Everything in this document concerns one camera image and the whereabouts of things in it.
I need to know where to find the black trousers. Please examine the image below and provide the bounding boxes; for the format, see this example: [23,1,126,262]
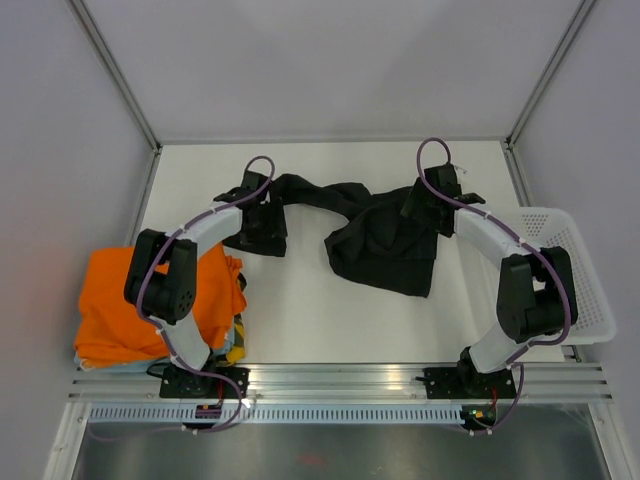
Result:
[223,174,438,298]

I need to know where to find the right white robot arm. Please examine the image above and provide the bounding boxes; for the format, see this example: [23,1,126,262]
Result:
[402,164,578,396]

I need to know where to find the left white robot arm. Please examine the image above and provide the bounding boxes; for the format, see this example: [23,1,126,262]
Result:
[124,169,274,397]

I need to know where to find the white perforated plastic basket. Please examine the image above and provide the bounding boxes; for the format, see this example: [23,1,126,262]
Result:
[496,207,617,345]

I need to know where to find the yellow black patterned garment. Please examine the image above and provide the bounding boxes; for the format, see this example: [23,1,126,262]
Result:
[224,273,247,365]

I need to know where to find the orange folded garment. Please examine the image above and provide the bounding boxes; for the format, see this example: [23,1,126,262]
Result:
[74,244,243,366]

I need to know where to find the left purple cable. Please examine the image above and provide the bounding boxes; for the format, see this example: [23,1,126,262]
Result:
[89,155,276,441]

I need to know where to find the purple cable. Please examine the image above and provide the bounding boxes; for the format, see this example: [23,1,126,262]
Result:
[89,155,276,441]
[416,137,574,436]

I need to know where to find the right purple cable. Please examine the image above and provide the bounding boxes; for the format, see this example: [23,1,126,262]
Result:
[416,137,574,436]

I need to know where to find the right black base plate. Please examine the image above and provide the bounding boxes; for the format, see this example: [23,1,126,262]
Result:
[417,366,516,400]

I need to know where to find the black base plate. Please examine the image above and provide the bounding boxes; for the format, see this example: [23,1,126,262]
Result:
[159,364,250,400]
[417,366,516,400]

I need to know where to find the left aluminium frame post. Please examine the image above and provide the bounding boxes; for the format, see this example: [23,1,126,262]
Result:
[66,0,161,153]

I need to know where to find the aluminium frame post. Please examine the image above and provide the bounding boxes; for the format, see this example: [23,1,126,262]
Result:
[505,0,599,152]
[66,0,161,153]

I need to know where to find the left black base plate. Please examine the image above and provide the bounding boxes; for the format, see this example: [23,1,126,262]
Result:
[159,364,250,400]

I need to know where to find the right aluminium frame post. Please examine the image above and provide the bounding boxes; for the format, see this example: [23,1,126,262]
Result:
[505,0,599,152]

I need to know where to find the aluminium rail beam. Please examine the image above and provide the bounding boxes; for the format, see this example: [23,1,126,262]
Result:
[66,363,613,404]

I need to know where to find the white slotted cable duct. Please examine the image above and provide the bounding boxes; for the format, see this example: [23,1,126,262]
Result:
[89,403,463,425]

